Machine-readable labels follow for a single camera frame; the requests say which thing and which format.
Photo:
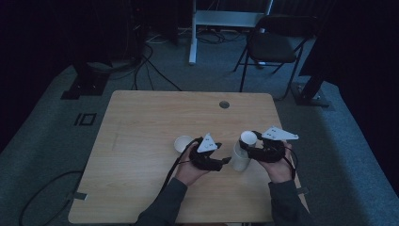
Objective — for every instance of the white metal desk frame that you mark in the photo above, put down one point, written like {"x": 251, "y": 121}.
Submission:
{"x": 219, "y": 19}

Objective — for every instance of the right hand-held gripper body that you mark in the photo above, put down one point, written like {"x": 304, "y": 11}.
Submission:
{"x": 269, "y": 152}

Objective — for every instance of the round grey table grommet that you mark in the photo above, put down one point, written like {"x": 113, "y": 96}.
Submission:
{"x": 224, "y": 104}

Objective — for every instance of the clear plastic cup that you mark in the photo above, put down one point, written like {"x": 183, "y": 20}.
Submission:
{"x": 241, "y": 160}

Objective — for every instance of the black stand base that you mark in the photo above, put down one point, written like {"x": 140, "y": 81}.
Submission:
{"x": 310, "y": 91}
{"x": 86, "y": 81}

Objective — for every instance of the person's left hand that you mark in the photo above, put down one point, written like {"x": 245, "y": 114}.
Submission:
{"x": 188, "y": 171}

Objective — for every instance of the black folding chair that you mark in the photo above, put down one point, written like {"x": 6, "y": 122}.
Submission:
{"x": 273, "y": 47}

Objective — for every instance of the person's right hand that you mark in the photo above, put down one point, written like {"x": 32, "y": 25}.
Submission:
{"x": 279, "y": 169}

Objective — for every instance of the grey tape piece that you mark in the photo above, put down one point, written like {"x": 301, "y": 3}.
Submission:
{"x": 303, "y": 190}

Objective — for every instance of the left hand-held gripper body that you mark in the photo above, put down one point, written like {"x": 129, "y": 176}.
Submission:
{"x": 204, "y": 158}

